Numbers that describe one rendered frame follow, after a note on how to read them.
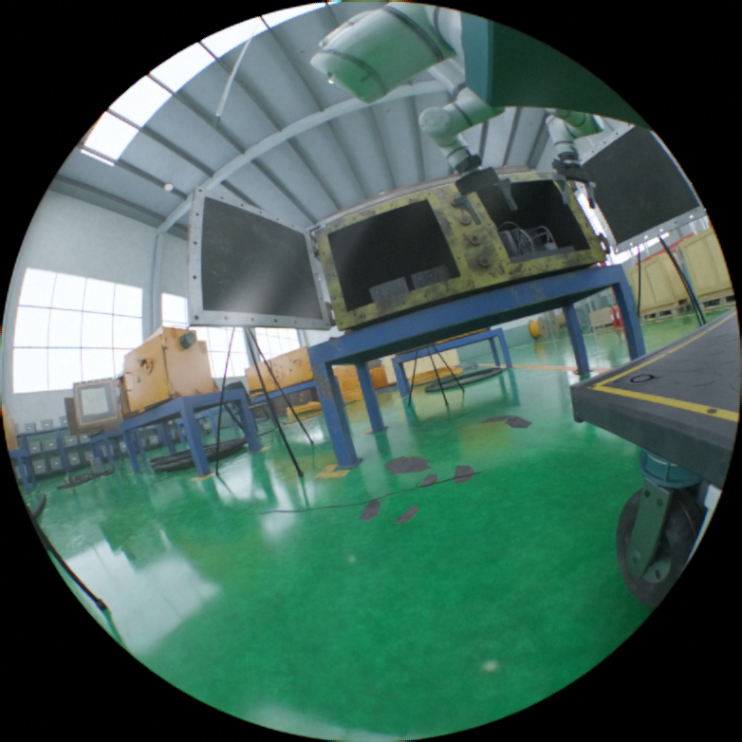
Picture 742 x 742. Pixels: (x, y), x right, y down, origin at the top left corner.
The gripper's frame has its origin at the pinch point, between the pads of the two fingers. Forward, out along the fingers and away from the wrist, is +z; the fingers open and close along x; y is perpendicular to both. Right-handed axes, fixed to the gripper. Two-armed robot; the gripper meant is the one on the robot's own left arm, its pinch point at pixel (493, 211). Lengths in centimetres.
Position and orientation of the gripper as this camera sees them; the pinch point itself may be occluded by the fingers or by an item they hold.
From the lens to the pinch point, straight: 83.6
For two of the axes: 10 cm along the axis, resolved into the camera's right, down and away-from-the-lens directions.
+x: -8.4, 3.6, 4.1
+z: 5.0, 8.2, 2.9
